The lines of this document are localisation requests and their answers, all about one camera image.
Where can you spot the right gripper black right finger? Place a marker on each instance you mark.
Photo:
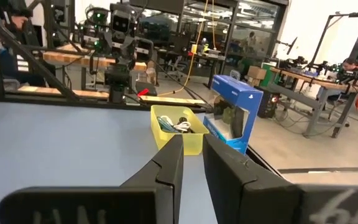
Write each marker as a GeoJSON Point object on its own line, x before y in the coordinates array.
{"type": "Point", "coordinates": [235, 193]}

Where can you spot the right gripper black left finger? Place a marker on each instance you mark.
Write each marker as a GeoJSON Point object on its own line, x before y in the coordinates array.
{"type": "Point", "coordinates": [160, 186]}

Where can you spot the teal pen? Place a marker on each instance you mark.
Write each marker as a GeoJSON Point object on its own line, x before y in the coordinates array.
{"type": "Point", "coordinates": [164, 124]}

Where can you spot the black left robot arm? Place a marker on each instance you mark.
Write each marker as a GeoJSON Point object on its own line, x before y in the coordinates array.
{"type": "Point", "coordinates": [118, 82]}

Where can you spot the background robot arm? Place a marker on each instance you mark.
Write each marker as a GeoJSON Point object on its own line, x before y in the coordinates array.
{"type": "Point", "coordinates": [346, 76]}

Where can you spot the red tag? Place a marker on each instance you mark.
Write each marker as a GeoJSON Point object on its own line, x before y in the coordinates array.
{"type": "Point", "coordinates": [143, 92]}

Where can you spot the black office chair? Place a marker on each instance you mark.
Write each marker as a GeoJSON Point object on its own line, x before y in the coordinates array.
{"type": "Point", "coordinates": [176, 67]}

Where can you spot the wooden workbench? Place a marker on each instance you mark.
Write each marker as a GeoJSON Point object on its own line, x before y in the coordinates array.
{"type": "Point", "coordinates": [73, 57]}

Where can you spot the yellow plastic bin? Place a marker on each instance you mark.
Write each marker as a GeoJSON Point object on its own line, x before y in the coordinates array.
{"type": "Point", "coordinates": [194, 144]}

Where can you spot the black computer tower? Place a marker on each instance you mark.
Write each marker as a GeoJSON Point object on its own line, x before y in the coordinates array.
{"type": "Point", "coordinates": [266, 102]}

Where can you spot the blue game controller box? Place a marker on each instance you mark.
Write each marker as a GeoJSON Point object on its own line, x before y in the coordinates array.
{"type": "Point", "coordinates": [238, 91]}

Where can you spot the person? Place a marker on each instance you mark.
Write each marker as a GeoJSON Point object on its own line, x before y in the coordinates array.
{"type": "Point", "coordinates": [252, 39]}
{"type": "Point", "coordinates": [20, 21]}
{"type": "Point", "coordinates": [351, 63]}

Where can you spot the blue-grey table mat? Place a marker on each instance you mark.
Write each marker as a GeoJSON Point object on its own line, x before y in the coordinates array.
{"type": "Point", "coordinates": [57, 146]}

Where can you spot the cardboard box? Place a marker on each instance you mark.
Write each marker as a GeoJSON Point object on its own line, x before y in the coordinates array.
{"type": "Point", "coordinates": [256, 73]}

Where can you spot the green bin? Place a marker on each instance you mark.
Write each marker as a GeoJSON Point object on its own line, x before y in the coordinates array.
{"type": "Point", "coordinates": [269, 74]}

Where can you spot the wooden table with grey legs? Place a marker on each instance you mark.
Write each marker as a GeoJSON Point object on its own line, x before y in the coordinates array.
{"type": "Point", "coordinates": [306, 80]}

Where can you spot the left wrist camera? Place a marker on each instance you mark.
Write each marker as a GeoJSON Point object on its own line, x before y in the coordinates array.
{"type": "Point", "coordinates": [121, 22]}

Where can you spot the black aluminium table frame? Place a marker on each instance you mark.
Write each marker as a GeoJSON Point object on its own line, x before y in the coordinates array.
{"type": "Point", "coordinates": [42, 69]}

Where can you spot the black background station frame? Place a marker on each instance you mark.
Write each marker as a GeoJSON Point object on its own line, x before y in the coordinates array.
{"type": "Point", "coordinates": [321, 40]}

